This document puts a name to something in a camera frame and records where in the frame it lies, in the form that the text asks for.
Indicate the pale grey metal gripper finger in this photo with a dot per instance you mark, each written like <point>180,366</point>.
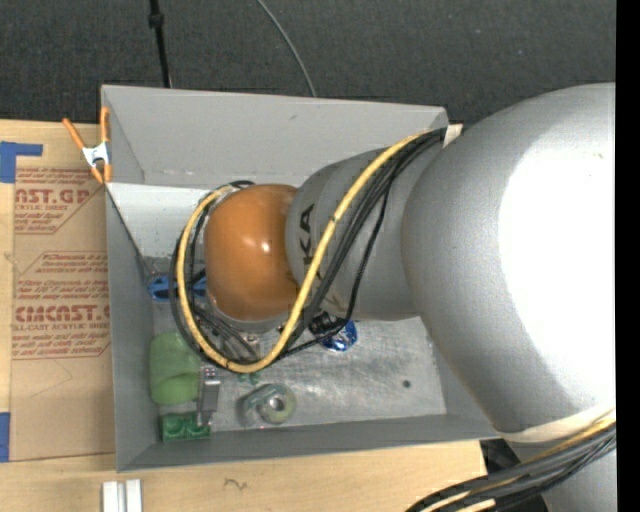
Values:
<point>210,396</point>

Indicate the blue and white plastic object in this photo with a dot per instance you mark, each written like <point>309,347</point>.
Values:
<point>160,289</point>

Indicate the brown cardboard board, red print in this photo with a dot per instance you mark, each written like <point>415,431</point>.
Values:
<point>55,370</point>

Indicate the grey metal bin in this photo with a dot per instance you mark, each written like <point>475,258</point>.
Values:
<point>350,390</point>

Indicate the blue shiny round object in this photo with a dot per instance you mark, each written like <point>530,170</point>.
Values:
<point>344,339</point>

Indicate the dark green toy brick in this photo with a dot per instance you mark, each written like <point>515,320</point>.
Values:
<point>182,429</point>

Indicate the light green soft sponge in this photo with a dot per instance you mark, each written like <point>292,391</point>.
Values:
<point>172,370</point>

